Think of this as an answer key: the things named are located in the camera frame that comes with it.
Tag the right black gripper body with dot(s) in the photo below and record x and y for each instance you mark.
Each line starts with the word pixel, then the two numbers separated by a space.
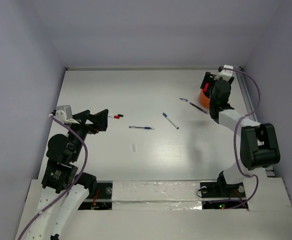
pixel 211 102

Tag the pink black highlighter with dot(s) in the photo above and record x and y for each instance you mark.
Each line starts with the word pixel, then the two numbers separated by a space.
pixel 206 87

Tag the blue capped white marker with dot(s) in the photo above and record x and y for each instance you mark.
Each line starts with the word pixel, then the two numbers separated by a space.
pixel 170 121

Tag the black capped white marker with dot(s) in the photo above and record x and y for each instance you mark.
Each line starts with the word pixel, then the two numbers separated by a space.
pixel 120 115

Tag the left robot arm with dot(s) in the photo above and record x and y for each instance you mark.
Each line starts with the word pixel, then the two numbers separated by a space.
pixel 65 185

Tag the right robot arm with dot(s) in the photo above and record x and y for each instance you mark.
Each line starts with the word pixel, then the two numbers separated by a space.
pixel 258 146

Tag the orange round compartment container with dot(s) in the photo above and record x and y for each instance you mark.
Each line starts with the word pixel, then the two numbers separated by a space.
pixel 204 98

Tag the purple pen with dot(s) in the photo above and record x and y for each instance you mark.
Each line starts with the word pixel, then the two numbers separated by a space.
pixel 197 107

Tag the clear pen cap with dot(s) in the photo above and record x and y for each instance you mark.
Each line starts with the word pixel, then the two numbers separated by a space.
pixel 133 147

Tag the blue ballpoint pen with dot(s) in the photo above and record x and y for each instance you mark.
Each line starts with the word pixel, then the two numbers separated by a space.
pixel 142 127

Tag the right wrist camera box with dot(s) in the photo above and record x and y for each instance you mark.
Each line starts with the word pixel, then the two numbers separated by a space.
pixel 225 72

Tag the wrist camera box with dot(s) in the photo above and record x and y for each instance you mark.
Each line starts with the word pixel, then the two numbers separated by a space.
pixel 225 72
pixel 63 113

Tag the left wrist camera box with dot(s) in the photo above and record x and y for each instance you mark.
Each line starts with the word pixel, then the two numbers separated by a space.
pixel 63 113

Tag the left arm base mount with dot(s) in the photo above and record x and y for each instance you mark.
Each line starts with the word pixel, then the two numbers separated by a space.
pixel 101 199

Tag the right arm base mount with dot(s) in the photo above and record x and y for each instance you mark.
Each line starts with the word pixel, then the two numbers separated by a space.
pixel 215 196

